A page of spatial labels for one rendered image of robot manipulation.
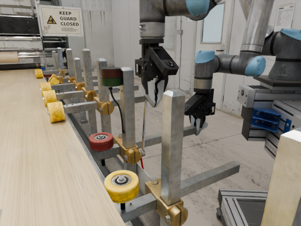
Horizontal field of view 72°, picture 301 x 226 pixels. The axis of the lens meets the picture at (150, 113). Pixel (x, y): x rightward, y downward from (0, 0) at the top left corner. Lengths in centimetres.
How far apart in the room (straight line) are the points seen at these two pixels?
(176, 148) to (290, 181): 25
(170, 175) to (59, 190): 25
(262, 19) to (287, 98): 46
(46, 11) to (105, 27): 686
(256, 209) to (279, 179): 129
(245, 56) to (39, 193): 77
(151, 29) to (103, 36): 898
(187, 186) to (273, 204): 34
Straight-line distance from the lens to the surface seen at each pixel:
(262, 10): 90
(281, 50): 118
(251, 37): 88
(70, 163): 61
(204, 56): 85
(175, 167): 50
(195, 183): 65
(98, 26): 957
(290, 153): 28
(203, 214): 176
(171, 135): 45
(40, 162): 65
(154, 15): 63
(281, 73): 118
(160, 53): 62
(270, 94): 115
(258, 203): 165
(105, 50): 961
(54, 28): 289
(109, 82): 61
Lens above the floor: 121
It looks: 19 degrees down
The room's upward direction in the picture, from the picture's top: straight up
